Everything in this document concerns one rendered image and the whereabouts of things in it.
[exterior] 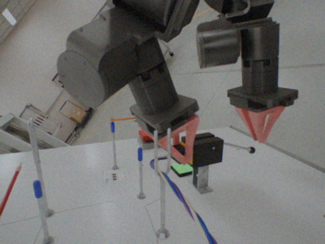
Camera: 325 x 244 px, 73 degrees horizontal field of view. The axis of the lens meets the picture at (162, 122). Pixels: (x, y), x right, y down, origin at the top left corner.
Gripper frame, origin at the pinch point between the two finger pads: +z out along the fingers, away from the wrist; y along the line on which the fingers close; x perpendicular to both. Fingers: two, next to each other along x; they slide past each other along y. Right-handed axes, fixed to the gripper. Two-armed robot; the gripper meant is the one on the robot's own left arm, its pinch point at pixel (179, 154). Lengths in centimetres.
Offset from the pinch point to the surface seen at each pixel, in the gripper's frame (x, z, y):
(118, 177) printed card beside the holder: -9.8, 3.4, -9.0
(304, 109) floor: 121, 74, -63
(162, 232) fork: -8.6, 3.3, 7.2
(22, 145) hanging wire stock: -33, 4, -61
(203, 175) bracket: 2.2, 5.5, 1.0
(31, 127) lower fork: -15.6, -13.6, -3.0
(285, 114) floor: 115, 78, -75
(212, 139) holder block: 5.7, 0.2, 1.1
